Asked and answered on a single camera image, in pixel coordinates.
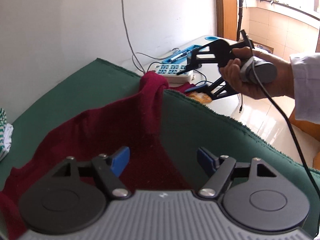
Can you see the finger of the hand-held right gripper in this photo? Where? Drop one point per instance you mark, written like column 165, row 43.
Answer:
column 197, row 88
column 212, row 46

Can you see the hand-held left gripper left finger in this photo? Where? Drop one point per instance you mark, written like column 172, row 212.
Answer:
column 121, row 160

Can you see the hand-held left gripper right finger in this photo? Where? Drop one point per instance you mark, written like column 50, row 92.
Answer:
column 205, row 158

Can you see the red knitted sweater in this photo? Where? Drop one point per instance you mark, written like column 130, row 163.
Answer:
column 100, row 130

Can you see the green striped folded clothes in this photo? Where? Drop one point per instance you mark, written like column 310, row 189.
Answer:
column 5, row 135

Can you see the person's right hand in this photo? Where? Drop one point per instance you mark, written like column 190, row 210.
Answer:
column 250, row 90

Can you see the blue round dish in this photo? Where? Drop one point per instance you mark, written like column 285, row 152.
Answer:
column 211, row 38

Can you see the orange packet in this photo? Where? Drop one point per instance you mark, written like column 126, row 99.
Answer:
column 200, row 97

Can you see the black charger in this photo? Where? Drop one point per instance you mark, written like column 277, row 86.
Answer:
column 197, row 60

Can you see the green table cloth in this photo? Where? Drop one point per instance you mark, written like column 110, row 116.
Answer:
column 212, row 130

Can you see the white power strip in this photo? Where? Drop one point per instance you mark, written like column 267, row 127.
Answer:
column 172, row 71

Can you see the blue tray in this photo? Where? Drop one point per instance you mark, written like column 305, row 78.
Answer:
column 177, row 55

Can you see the black pole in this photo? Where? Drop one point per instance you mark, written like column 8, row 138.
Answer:
column 239, row 5

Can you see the wooden furniture piece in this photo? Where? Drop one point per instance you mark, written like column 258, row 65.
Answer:
column 305, row 127

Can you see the wooden door frame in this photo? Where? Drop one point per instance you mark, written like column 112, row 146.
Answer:
column 226, row 7

